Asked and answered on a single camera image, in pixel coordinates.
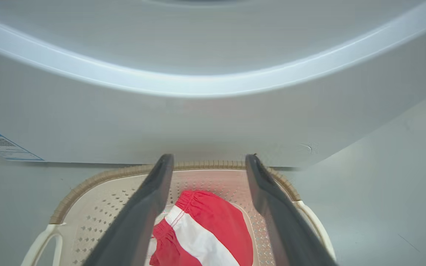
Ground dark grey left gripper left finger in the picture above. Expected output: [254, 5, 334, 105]
[82, 154, 174, 266]

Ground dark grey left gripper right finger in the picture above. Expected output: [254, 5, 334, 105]
[245, 154, 337, 266]

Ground red and white shorts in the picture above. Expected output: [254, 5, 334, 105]
[145, 190, 254, 266]

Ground cream perforated laundry basket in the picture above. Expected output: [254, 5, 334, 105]
[21, 160, 336, 266]

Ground white washing machine body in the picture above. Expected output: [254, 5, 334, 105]
[0, 0, 426, 168]

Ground blue energy label sticker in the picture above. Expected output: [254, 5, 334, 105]
[0, 129, 45, 162]

